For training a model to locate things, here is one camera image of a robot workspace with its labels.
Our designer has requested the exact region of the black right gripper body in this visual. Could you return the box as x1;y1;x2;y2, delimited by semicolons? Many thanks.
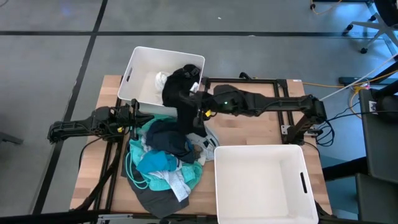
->
193;90;218;135

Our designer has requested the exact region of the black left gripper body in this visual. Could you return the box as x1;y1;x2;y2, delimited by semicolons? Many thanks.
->
119;99;140;138

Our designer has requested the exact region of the black garment with grey lettering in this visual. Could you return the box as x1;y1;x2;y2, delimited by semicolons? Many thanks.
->
161;63;208;138

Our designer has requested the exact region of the bright blue garment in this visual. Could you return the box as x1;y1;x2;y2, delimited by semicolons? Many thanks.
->
136;149;178;175

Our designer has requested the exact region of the navy blue garment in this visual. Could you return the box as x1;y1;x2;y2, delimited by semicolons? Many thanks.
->
145;120;196;164

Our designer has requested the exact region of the white perforated plastic basket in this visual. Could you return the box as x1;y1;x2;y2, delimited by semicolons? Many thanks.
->
117;45;206;118
213;144;320;224

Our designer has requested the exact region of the white crumpled garment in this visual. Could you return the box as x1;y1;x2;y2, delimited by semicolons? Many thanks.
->
154;70;172;95

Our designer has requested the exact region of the white heathered garment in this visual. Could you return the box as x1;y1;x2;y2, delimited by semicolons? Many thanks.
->
149;169;192;203

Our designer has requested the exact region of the dark grey garment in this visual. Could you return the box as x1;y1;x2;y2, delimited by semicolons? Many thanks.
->
122;152;190;219

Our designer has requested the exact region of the dark grey cabinet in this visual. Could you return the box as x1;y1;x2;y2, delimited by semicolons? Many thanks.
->
355;172;398;224
359;88;398;185

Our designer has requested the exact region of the white-legged office chair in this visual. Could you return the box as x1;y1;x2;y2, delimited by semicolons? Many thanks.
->
341;0;398;55

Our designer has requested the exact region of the black aluminium frame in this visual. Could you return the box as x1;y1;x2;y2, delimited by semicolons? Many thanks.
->
74;72;297;215

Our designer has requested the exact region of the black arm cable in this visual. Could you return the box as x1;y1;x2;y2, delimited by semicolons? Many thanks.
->
77;136;105;172

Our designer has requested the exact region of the black cable bundle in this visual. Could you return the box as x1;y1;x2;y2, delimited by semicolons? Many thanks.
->
314;108;379;147

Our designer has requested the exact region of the yellow cable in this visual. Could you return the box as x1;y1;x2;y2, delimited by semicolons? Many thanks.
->
301;70;398;119
309;0;343;16

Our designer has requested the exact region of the white cable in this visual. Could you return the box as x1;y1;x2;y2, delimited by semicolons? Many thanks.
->
318;53;398;102

